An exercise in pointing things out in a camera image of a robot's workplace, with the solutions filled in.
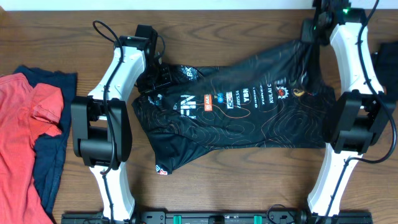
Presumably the black patterned sports jersey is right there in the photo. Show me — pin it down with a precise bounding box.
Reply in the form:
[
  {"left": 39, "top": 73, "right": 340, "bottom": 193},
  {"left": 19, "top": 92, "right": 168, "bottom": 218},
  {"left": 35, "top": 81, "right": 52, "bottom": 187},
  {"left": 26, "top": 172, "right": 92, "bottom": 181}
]
[{"left": 132, "top": 40, "right": 335, "bottom": 175}]

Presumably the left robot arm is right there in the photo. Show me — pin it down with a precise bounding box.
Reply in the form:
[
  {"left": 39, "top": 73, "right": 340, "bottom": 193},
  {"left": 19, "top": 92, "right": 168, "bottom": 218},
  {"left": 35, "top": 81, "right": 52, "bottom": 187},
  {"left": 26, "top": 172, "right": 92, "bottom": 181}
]
[{"left": 71, "top": 34, "right": 169, "bottom": 223}]

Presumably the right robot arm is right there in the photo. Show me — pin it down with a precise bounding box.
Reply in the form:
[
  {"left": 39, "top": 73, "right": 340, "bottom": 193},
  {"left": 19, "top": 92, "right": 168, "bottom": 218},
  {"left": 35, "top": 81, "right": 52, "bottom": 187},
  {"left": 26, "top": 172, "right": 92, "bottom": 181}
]
[{"left": 297, "top": 1, "right": 397, "bottom": 223}]

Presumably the black garment at right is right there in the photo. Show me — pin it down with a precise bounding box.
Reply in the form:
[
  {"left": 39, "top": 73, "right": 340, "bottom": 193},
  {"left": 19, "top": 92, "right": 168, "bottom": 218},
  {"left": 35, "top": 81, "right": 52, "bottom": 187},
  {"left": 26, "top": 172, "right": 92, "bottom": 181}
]
[{"left": 371, "top": 42, "right": 397, "bottom": 101}]

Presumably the navy blue shirt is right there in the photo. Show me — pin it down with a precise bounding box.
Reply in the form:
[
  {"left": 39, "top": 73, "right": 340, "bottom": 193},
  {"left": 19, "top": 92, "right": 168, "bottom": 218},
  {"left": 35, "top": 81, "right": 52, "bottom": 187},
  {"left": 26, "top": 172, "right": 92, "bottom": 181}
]
[{"left": 14, "top": 65, "right": 77, "bottom": 218}]

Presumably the red shirt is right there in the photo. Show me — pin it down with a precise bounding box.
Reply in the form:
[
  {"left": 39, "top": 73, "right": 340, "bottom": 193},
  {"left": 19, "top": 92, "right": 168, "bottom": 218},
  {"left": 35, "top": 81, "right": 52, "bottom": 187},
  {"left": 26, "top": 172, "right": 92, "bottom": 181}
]
[{"left": 1, "top": 73, "right": 64, "bottom": 223}]

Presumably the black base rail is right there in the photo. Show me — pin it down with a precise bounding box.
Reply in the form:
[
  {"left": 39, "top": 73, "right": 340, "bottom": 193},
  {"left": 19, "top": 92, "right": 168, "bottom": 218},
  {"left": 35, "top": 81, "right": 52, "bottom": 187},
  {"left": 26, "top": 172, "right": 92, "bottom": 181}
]
[{"left": 60, "top": 210, "right": 373, "bottom": 224}]

